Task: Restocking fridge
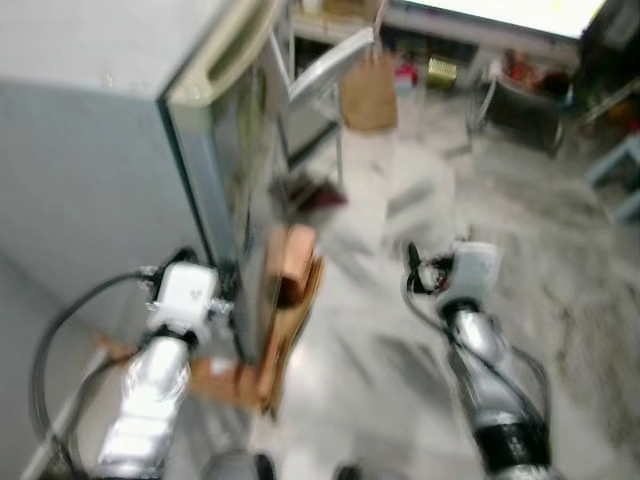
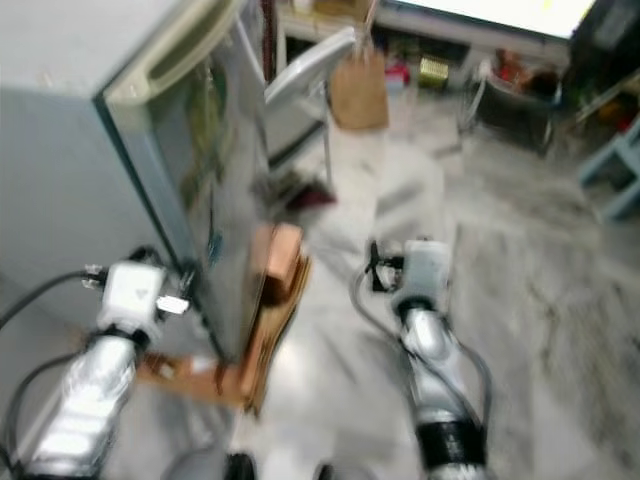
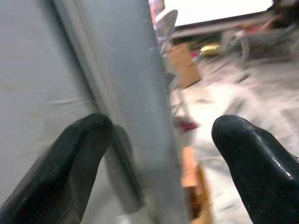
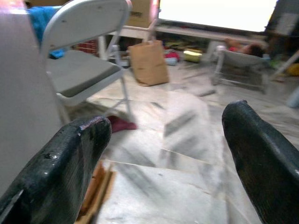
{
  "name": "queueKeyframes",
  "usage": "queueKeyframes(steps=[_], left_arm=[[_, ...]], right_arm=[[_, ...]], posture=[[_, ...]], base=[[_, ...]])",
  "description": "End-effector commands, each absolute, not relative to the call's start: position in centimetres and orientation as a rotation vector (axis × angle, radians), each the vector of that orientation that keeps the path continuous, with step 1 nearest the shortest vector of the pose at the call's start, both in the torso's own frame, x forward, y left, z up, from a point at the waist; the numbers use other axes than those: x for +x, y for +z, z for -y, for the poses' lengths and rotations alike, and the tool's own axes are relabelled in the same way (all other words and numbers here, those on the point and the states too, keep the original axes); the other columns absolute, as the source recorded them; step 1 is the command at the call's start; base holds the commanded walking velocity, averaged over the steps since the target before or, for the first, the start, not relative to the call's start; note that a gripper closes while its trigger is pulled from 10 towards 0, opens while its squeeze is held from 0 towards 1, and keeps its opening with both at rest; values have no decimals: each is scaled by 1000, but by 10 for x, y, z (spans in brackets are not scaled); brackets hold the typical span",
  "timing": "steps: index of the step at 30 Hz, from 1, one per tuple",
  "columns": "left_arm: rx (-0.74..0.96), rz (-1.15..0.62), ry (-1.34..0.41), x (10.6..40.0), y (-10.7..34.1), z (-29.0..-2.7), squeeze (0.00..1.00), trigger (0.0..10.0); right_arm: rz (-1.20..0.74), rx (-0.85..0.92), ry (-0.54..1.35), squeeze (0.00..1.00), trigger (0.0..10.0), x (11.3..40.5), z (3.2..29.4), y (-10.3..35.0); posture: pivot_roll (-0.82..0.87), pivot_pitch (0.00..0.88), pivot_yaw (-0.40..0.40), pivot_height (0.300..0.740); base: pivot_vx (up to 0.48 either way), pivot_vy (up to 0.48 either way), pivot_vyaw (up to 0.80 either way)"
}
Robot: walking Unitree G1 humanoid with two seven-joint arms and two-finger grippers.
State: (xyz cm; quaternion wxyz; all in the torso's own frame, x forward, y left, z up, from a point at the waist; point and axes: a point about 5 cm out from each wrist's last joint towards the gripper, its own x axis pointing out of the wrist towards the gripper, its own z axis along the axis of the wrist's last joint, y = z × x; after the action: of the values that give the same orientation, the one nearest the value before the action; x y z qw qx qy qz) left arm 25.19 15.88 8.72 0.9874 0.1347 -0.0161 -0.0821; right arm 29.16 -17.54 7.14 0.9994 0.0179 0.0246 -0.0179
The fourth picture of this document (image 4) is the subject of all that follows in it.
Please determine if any blue cloth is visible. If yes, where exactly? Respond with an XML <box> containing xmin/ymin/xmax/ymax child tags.
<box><xmin>27</xmin><ymin>6</ymin><xmax>65</xmax><ymax>60</ymax></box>

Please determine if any bright window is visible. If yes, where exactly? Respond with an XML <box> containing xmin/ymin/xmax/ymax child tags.
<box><xmin>158</xmin><ymin>0</ymin><xmax>278</xmax><ymax>33</ymax></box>

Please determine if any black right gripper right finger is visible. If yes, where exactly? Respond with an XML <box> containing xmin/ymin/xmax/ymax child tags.
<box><xmin>221</xmin><ymin>100</ymin><xmax>299</xmax><ymax>224</ymax></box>

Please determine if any brown paper bag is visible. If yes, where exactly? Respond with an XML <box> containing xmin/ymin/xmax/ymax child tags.
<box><xmin>127</xmin><ymin>39</ymin><xmax>170</xmax><ymax>87</ymax></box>

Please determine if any person lying down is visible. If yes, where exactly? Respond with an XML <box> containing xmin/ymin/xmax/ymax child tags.
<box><xmin>224</xmin><ymin>37</ymin><xmax>267</xmax><ymax>58</ymax></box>

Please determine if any pink red bundle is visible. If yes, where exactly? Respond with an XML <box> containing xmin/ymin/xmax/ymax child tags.
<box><xmin>163</xmin><ymin>50</ymin><xmax>180</xmax><ymax>66</ymax></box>

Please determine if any yellow item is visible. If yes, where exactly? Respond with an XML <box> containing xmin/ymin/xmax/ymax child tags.
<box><xmin>286</xmin><ymin>63</ymin><xmax>299</xmax><ymax>77</ymax></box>

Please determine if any white folding chair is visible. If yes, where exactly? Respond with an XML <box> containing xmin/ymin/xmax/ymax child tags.
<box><xmin>39</xmin><ymin>0</ymin><xmax>138</xmax><ymax>124</ymax></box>

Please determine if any dark board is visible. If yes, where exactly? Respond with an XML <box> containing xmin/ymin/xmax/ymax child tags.
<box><xmin>266</xmin><ymin>0</ymin><xmax>299</xmax><ymax>38</ymax></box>

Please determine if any long white bench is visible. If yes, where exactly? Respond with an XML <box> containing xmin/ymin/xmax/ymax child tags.
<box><xmin>155</xmin><ymin>20</ymin><xmax>269</xmax><ymax>63</ymax></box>

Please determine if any white lounger chair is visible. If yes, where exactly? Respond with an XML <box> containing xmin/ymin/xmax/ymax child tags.
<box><xmin>211</xmin><ymin>45</ymin><xmax>271</xmax><ymax>94</ymax></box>

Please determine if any brown cardboard box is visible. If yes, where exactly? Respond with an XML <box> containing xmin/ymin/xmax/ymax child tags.
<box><xmin>126</xmin><ymin>0</ymin><xmax>160</xmax><ymax>28</ymax></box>

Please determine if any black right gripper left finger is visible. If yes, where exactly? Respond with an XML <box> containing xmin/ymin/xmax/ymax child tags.
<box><xmin>0</xmin><ymin>116</ymin><xmax>112</xmax><ymax>224</ymax></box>

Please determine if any gold box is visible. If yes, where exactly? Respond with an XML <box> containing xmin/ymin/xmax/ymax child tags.
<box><xmin>183</xmin><ymin>48</ymin><xmax>203</xmax><ymax>63</ymax></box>

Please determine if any maroon cloth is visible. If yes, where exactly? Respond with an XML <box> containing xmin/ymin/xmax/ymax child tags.
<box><xmin>107</xmin><ymin>115</ymin><xmax>138</xmax><ymax>134</ymax></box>

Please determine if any red brick stack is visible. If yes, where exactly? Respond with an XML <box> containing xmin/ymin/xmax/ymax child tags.
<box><xmin>76</xmin><ymin>39</ymin><xmax>99</xmax><ymax>57</ymax></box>

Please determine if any flattened printed cardboard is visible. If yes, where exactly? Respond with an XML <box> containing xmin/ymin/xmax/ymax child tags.
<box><xmin>77</xmin><ymin>161</ymin><xmax>116</xmax><ymax>224</ymax></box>

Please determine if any white fridge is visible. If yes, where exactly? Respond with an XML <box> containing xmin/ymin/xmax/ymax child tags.
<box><xmin>0</xmin><ymin>0</ymin><xmax>62</xmax><ymax>198</ymax></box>

